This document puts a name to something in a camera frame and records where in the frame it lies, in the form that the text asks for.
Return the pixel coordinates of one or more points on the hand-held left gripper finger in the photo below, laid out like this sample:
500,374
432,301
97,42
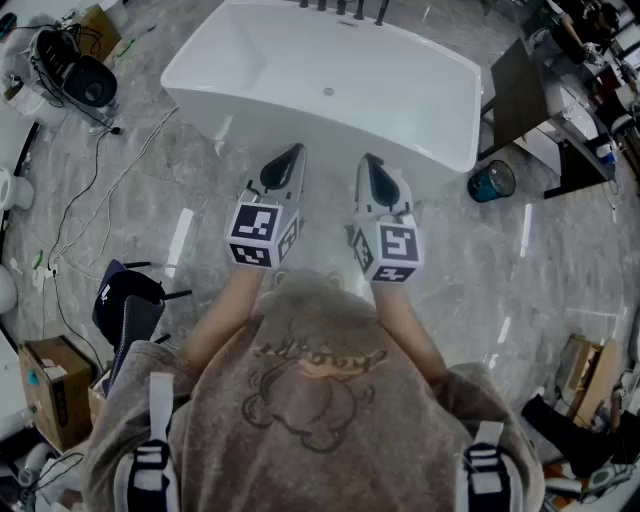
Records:
300,185
260,182

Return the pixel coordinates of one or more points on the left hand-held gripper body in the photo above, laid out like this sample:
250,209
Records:
260,230

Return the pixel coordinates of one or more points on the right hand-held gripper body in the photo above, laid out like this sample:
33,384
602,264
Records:
395,245

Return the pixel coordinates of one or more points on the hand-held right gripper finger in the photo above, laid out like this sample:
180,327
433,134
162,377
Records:
362,190
404,195

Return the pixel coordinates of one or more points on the chrome bathtub drain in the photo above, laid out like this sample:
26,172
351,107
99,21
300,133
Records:
328,91

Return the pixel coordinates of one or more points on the person's right forearm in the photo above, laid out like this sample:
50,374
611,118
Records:
405,325

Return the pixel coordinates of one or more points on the person's left forearm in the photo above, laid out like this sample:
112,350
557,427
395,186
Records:
225,320

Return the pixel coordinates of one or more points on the white bathtub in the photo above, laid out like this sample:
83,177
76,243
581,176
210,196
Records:
375,75

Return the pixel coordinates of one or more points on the dark brown table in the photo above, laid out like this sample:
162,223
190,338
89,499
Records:
517,95

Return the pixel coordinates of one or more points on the black chair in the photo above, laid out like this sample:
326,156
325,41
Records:
127,310

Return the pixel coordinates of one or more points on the person's grey printed t-shirt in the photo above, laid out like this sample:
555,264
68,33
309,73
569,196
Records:
310,400

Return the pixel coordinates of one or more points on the black hand shower wand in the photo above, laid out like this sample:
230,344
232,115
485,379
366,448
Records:
382,12

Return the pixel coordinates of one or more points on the black curved faucet spout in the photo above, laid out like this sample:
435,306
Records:
359,9

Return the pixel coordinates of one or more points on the white cabinet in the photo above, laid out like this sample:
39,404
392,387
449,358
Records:
565,110

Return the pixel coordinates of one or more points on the green pen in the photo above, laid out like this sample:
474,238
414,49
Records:
38,260
146,31
126,47

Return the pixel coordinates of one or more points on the white toilet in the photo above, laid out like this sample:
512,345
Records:
15,192

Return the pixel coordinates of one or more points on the wooden boards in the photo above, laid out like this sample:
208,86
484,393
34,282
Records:
600,380

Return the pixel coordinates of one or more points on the large cardboard box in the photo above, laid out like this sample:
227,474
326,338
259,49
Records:
60,395

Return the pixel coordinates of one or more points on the white ceramic fixture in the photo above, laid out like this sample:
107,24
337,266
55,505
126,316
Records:
6,290

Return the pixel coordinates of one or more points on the black cloth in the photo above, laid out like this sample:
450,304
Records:
580,440

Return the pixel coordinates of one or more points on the black frame stand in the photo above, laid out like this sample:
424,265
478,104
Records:
582,170

